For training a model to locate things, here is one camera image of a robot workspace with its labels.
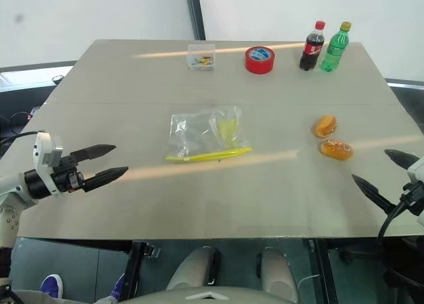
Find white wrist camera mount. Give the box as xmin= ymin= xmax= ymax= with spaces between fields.
xmin=405 ymin=157 xmax=424 ymax=185
xmin=33 ymin=130 xmax=64 ymax=196

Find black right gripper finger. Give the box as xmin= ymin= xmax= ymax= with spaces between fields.
xmin=384 ymin=148 xmax=421 ymax=170
xmin=351 ymin=174 xmax=398 ymax=216

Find dark window frame post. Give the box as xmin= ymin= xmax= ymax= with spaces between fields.
xmin=184 ymin=0 xmax=207 ymax=42

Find clear zip bag yellow seal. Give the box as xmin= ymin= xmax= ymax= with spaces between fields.
xmin=165 ymin=105 xmax=253 ymax=163

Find blue shoe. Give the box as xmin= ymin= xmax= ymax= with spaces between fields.
xmin=108 ymin=273 xmax=127 ymax=301
xmin=39 ymin=274 xmax=64 ymax=299

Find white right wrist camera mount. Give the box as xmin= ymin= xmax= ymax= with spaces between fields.
xmin=405 ymin=157 xmax=424 ymax=185

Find clear box of coloured pins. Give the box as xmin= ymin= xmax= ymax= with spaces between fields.
xmin=187 ymin=44 xmax=217 ymax=72

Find glazed oval bread roll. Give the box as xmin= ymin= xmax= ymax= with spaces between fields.
xmin=318 ymin=138 xmax=354 ymax=161

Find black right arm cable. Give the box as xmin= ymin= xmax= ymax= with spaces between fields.
xmin=376 ymin=199 xmax=424 ymax=288

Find cola bottle red cap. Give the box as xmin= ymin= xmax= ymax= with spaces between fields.
xmin=299 ymin=20 xmax=327 ymax=72

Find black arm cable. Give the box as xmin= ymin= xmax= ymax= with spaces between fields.
xmin=376 ymin=199 xmax=424 ymax=288
xmin=0 ymin=130 xmax=46 ymax=149

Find grey rounded robot foot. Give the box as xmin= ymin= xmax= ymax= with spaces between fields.
xmin=256 ymin=246 xmax=299 ymax=303
xmin=165 ymin=246 xmax=222 ymax=291

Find grey robot torso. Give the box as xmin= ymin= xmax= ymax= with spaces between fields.
xmin=117 ymin=285 xmax=299 ymax=304

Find black table leg frame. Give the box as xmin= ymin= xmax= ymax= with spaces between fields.
xmin=307 ymin=238 xmax=336 ymax=304
xmin=123 ymin=240 xmax=163 ymax=297

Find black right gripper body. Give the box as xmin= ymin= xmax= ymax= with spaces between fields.
xmin=400 ymin=181 xmax=424 ymax=215

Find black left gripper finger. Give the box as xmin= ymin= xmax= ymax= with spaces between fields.
xmin=81 ymin=166 xmax=130 ymax=193
xmin=70 ymin=144 xmax=117 ymax=164

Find split-top golden bread roll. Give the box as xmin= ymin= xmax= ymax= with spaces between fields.
xmin=313 ymin=115 xmax=339 ymax=139

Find green soda bottle yellow cap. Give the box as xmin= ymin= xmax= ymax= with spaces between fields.
xmin=319 ymin=21 xmax=352 ymax=73

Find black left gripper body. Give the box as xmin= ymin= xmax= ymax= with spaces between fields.
xmin=49 ymin=154 xmax=87 ymax=195

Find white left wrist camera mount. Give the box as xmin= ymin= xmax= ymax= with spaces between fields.
xmin=33 ymin=130 xmax=64 ymax=196

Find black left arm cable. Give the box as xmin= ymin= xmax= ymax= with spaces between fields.
xmin=0 ymin=130 xmax=46 ymax=149

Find red tape roll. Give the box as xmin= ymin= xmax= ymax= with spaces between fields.
xmin=244 ymin=46 xmax=276 ymax=75

